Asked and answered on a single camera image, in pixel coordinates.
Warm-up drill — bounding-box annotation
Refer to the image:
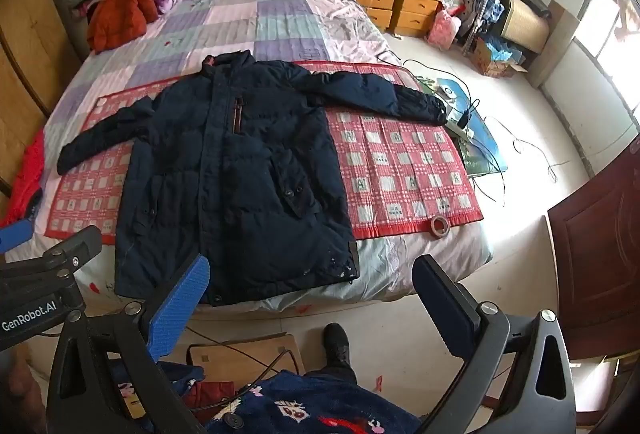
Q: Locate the blue floor poster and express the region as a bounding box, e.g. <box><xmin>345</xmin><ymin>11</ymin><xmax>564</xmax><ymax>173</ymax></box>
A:
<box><xmin>420</xmin><ymin>74</ymin><xmax>508</xmax><ymax>177</ymax></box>

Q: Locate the wooden stool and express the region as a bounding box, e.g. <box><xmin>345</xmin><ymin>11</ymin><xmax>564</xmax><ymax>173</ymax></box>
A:
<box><xmin>187</xmin><ymin>333</ymin><xmax>306</xmax><ymax>382</ymax></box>

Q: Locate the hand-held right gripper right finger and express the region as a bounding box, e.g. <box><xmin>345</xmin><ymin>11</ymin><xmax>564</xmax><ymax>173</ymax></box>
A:
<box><xmin>412</xmin><ymin>255</ymin><xmax>578</xmax><ymax>434</ymax></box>

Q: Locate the cardboard box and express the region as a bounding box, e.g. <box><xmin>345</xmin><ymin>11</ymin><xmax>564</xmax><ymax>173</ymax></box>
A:
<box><xmin>472</xmin><ymin>36</ymin><xmax>528</xmax><ymax>79</ymax></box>

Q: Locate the wicker basket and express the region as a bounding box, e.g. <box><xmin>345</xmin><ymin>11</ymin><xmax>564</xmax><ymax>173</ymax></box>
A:
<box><xmin>500</xmin><ymin>0</ymin><xmax>551</xmax><ymax>55</ymax></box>

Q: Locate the wooden wardrobe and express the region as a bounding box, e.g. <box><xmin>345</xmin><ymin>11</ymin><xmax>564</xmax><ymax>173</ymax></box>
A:
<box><xmin>0</xmin><ymin>0</ymin><xmax>83</xmax><ymax>195</ymax></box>

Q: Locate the orange puffer jacket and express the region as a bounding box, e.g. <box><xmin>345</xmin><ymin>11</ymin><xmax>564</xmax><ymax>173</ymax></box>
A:
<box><xmin>87</xmin><ymin>0</ymin><xmax>161</xmax><ymax>54</ymax></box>

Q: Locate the red checked blanket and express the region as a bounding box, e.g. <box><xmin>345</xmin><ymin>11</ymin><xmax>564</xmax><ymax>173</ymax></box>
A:
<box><xmin>44</xmin><ymin>60</ymin><xmax>485</xmax><ymax>240</ymax></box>

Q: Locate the wooden nightstand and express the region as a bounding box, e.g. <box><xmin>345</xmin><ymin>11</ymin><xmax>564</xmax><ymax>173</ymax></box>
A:
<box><xmin>392</xmin><ymin>0</ymin><xmax>443</xmax><ymax>37</ymax></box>
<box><xmin>350</xmin><ymin>0</ymin><xmax>401</xmax><ymax>32</ymax></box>

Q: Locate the brown wooden door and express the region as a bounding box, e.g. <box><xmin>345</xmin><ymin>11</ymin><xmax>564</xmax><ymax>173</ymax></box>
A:
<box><xmin>547</xmin><ymin>154</ymin><xmax>640</xmax><ymax>360</ymax></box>

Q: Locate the black cable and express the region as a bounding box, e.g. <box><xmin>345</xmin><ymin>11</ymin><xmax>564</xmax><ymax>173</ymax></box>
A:
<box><xmin>190</xmin><ymin>324</ymin><xmax>301</xmax><ymax>407</ymax></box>

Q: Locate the pink bag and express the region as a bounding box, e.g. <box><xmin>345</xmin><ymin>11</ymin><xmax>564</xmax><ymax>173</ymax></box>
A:
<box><xmin>426</xmin><ymin>9</ymin><xmax>461</xmax><ymax>46</ymax></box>

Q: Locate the person's patterned blue robe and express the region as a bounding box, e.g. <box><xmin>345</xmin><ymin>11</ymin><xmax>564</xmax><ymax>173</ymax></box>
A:
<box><xmin>107</xmin><ymin>359</ymin><xmax>421</xmax><ymax>434</ymax></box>

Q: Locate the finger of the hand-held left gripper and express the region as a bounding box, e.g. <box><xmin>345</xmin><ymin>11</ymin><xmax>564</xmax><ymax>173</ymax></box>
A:
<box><xmin>0</xmin><ymin>225</ymin><xmax>103</xmax><ymax>287</ymax></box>
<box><xmin>0</xmin><ymin>220</ymin><xmax>32</xmax><ymax>252</ymax></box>

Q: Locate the thin floor cable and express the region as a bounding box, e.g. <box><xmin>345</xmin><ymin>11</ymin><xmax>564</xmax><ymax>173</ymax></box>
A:
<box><xmin>485</xmin><ymin>116</ymin><xmax>571</xmax><ymax>185</ymax></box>

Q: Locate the cardboard sheet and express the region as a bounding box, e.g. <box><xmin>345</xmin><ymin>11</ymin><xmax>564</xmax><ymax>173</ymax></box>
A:
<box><xmin>530</xmin><ymin>0</ymin><xmax>581</xmax><ymax>87</ymax></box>

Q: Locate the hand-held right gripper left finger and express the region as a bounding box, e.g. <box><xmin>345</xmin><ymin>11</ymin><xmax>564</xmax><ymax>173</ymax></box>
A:
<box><xmin>47</xmin><ymin>254</ymin><xmax>211</xmax><ymax>434</ymax></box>

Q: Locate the red cloth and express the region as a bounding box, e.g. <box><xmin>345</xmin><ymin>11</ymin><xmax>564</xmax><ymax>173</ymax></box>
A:
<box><xmin>0</xmin><ymin>129</ymin><xmax>46</xmax><ymax>227</ymax></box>

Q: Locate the black shoe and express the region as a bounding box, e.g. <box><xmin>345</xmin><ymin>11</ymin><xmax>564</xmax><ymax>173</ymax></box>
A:
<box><xmin>305</xmin><ymin>323</ymin><xmax>358</xmax><ymax>385</ymax></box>

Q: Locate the white power strip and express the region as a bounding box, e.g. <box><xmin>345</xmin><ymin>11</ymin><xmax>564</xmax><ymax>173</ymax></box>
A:
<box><xmin>445</xmin><ymin>106</ymin><xmax>476</xmax><ymax>137</ymax></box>

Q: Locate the pastel patchwork bed quilt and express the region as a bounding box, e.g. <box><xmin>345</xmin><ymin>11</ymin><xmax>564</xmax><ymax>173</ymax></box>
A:
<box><xmin>2</xmin><ymin>0</ymin><xmax>493</xmax><ymax>310</ymax></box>

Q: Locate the navy padded jacket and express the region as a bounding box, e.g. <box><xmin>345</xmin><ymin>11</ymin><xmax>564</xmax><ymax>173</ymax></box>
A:
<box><xmin>56</xmin><ymin>51</ymin><xmax>448</xmax><ymax>307</ymax></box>

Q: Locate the window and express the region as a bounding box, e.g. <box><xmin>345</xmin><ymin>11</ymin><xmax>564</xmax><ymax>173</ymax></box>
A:
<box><xmin>570</xmin><ymin>0</ymin><xmax>640</xmax><ymax>135</ymax></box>

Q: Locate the pile of clothes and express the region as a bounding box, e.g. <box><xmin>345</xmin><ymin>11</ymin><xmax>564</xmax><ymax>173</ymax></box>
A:
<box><xmin>457</xmin><ymin>0</ymin><xmax>506</xmax><ymax>40</ymax></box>

